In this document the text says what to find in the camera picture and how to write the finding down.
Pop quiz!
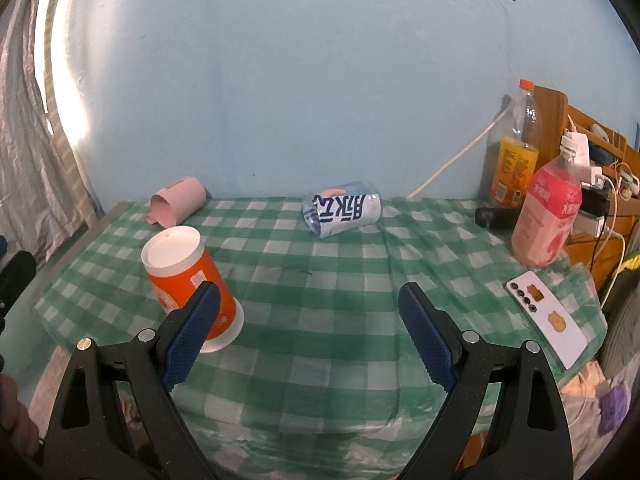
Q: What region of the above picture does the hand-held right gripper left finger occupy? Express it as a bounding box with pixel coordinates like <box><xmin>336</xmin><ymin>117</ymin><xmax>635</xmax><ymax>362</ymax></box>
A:
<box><xmin>30</xmin><ymin>281</ymin><xmax>222</xmax><ymax>480</ymax></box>

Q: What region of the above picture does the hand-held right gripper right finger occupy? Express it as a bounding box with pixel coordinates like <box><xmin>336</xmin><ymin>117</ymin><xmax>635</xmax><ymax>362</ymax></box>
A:
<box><xmin>398</xmin><ymin>281</ymin><xmax>574</xmax><ymax>480</ymax></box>

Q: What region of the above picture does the blue and white printed cup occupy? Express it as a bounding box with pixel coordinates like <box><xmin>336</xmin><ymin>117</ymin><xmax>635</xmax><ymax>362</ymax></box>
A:
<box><xmin>301</xmin><ymin>179</ymin><xmax>382</xmax><ymax>239</ymax></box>

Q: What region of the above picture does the orange cup with white rim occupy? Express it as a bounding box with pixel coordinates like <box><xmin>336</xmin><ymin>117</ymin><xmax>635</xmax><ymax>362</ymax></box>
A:
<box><xmin>141</xmin><ymin>226</ymin><xmax>245</xmax><ymax>354</ymax></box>

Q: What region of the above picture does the pink cup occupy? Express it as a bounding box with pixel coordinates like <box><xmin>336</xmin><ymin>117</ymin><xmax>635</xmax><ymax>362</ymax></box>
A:
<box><xmin>146</xmin><ymin>176</ymin><xmax>209</xmax><ymax>228</ymax></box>

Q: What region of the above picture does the person's left hand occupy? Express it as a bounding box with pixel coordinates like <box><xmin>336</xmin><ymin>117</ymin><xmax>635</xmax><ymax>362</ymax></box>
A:
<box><xmin>0</xmin><ymin>375</ymin><xmax>45</xmax><ymax>461</ymax></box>

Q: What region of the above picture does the green checked tablecloth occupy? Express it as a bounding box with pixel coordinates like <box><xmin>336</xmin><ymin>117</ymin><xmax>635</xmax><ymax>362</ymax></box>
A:
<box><xmin>32</xmin><ymin>195</ymin><xmax>608</xmax><ymax>480</ymax></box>

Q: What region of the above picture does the grey curtain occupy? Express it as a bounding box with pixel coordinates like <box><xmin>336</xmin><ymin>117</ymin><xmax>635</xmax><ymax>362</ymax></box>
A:
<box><xmin>0</xmin><ymin>0</ymin><xmax>103</xmax><ymax>271</ymax></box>

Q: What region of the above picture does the white smartphone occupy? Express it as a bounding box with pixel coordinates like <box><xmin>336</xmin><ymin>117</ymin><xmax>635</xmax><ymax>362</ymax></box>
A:
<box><xmin>505</xmin><ymin>271</ymin><xmax>588</xmax><ymax>371</ymax></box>

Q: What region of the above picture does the small black cylinder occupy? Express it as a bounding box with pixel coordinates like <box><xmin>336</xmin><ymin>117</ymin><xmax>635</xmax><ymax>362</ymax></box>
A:
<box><xmin>475</xmin><ymin>206</ymin><xmax>521</xmax><ymax>231</ymax></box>

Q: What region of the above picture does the pink drink bottle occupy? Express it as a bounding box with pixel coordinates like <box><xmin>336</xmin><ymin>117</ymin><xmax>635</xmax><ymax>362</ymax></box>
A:
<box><xmin>511</xmin><ymin>136</ymin><xmax>583</xmax><ymax>267</ymax></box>

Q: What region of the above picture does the orange soda bottle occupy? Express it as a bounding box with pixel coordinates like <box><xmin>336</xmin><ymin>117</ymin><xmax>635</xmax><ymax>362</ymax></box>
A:
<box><xmin>481</xmin><ymin>79</ymin><xmax>543</xmax><ymax>209</ymax></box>

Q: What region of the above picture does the purple printed cloth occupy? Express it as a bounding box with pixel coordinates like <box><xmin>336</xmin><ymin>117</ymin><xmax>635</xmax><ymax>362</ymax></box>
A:
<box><xmin>597</xmin><ymin>380</ymin><xmax>629</xmax><ymax>436</ymax></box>

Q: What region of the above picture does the black power adapter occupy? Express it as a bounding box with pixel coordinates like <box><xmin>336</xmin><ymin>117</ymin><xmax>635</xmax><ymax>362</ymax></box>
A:
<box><xmin>581</xmin><ymin>187</ymin><xmax>609</xmax><ymax>217</ymax></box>

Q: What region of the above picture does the white charger plug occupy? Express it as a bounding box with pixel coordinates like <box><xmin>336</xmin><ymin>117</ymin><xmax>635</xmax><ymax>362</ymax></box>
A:
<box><xmin>560</xmin><ymin>130</ymin><xmax>606</xmax><ymax>186</ymax></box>

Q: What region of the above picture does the wooden shelf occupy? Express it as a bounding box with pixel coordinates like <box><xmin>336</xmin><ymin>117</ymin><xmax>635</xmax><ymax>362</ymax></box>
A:
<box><xmin>532</xmin><ymin>85</ymin><xmax>640</xmax><ymax>291</ymax></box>

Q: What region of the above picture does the white cable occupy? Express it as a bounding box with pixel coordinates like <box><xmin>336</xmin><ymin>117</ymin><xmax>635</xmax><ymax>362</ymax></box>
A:
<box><xmin>407</xmin><ymin>110</ymin><xmax>507</xmax><ymax>199</ymax></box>

